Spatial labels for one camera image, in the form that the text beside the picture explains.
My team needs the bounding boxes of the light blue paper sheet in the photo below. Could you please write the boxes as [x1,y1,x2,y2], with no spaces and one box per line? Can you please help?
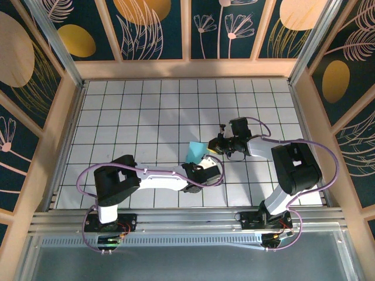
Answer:
[186,141,207,163]

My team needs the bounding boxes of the white grid mat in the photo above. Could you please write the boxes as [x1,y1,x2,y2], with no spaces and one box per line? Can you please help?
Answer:
[55,78,326,209]

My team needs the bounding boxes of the grey frosted panel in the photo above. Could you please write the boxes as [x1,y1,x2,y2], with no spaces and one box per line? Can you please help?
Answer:
[17,231,361,281]

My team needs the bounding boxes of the small controller board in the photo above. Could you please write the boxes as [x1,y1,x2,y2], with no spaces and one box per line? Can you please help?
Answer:
[97,234,124,246]
[261,232,295,244]

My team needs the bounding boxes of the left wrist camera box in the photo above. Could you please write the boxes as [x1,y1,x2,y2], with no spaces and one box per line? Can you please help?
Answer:
[200,155,219,170]

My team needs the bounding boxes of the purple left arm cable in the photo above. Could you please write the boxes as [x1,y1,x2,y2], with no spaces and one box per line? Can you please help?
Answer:
[76,155,226,254]

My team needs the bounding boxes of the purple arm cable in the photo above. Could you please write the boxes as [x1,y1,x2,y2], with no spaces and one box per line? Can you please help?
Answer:
[225,116,340,252]
[76,155,226,254]

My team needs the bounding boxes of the aluminium mounting rail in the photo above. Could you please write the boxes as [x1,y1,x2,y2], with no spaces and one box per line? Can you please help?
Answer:
[28,207,348,239]

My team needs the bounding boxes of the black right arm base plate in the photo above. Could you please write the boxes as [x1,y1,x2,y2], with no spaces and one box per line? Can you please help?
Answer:
[240,211,293,231]

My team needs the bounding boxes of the aluminium side rail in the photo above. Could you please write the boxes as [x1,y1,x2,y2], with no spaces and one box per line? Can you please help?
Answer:
[43,80,88,211]
[288,81,333,207]

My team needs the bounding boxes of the slotted grey cable duct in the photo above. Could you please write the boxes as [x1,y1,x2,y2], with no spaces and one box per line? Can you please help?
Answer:
[40,235,264,247]

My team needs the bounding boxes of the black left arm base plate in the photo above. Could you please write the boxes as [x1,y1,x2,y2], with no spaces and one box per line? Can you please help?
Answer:
[84,213,138,234]

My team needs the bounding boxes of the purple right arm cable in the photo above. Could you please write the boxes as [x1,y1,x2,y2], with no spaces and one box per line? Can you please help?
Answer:
[225,116,340,252]

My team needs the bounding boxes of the aluminium corner post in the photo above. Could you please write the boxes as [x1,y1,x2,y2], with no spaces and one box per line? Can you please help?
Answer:
[25,0,86,87]
[288,0,345,85]

